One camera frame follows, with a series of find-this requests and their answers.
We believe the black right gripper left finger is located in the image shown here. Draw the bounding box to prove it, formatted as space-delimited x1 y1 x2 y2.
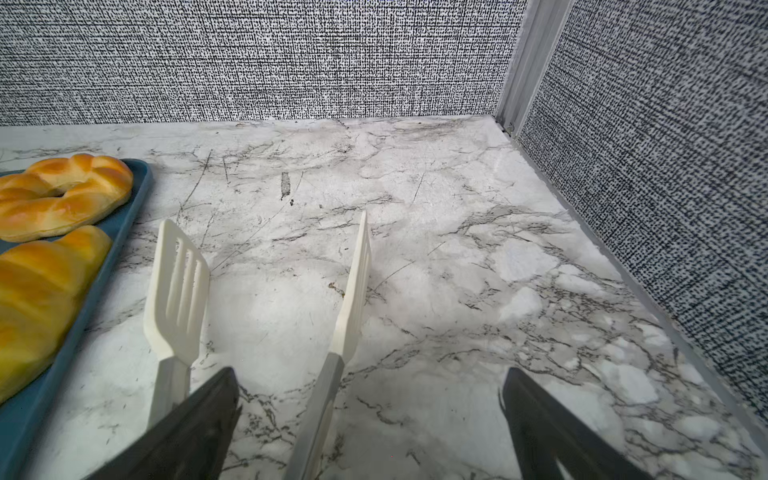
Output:
90 367 241 480

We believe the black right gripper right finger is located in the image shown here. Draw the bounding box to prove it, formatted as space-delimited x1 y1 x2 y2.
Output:
499 368 649 479

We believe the long golden bread roll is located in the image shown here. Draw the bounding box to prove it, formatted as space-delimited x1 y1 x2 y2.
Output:
1 226 112 402

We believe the teal serving tray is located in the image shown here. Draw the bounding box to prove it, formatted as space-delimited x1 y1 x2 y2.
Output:
1 159 153 479

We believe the twisted ring bread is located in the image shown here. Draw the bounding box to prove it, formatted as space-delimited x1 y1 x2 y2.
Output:
1 153 134 243

